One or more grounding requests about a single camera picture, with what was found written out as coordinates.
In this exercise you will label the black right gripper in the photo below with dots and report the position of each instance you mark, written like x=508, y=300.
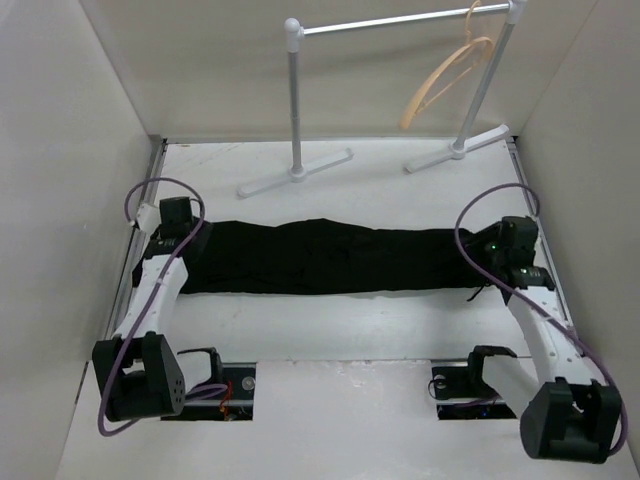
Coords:
x=489, y=233

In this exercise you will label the black trousers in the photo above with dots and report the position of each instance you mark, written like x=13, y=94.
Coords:
x=325, y=257

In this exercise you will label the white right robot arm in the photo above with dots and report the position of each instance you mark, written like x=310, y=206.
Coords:
x=564, y=412

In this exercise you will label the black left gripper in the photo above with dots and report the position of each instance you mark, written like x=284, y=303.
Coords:
x=195, y=224

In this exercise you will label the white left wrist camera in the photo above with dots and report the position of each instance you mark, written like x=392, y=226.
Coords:
x=147, y=218

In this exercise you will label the beige plastic hanger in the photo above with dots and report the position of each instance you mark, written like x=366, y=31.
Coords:
x=474, y=52

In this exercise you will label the white clothes rack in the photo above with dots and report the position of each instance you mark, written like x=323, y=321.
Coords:
x=355, y=79

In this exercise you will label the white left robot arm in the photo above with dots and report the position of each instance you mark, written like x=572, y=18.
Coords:
x=139, y=375

